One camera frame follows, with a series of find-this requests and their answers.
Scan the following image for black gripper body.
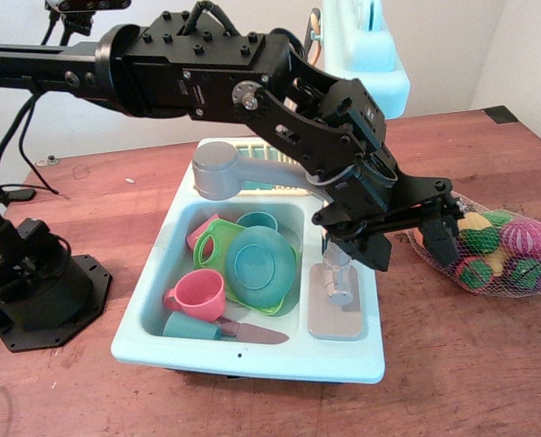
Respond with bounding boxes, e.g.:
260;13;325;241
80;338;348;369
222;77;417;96
311;153;463;239

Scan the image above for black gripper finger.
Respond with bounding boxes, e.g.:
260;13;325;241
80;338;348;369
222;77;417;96
421;219;458;267
332;234;392;271

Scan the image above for grey toy lever handle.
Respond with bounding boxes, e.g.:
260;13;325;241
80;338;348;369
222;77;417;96
322;241;353;307

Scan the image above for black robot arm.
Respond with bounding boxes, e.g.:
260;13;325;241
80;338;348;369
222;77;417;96
0;2;464;271

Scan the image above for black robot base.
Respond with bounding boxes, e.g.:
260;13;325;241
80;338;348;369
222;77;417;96
0;214;112;352

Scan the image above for net bag toy vegetables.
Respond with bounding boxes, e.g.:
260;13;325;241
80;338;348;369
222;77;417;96
408;197;541;298

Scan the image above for light blue toy sink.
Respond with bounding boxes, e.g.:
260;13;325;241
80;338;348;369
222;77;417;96
110;137;386;384

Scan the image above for teal toy plate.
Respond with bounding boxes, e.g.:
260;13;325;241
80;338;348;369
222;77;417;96
224;226;297;309

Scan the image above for teal toy bowl back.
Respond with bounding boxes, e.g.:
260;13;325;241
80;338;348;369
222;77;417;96
236;211;279;231

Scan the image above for yellow dish rack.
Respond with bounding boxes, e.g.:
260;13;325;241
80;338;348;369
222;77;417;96
234;142;297;165

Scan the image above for black corner tape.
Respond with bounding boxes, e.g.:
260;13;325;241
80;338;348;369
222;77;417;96
483;105;518;124

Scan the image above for light blue toy shelf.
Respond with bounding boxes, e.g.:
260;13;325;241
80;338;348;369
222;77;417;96
316;0;410;119

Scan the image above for toy knife purple grey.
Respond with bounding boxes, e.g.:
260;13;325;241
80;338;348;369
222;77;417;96
215;317;290;345

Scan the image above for grey toy faucet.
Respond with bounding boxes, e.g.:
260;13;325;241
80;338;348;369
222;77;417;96
191;141;318;201

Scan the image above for green toy tray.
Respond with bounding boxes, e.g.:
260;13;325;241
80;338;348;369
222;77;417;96
193;218;288;315

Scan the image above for pink toy cup back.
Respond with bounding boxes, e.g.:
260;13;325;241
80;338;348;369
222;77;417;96
186;214;219;250

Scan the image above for pink toy cup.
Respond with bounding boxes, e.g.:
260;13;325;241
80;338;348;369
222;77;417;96
162;269;226;322
186;214;219;250

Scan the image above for pink toy cup front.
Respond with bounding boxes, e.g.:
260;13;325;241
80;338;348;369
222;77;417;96
162;269;226;322

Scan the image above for teal toy cup lying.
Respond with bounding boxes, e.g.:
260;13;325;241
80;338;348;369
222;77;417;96
163;311;221;340

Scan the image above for camera mount top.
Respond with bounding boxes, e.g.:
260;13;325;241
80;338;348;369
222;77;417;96
41;0;132;46

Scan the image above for black cables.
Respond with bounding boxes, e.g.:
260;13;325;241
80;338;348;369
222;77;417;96
0;93;69;204

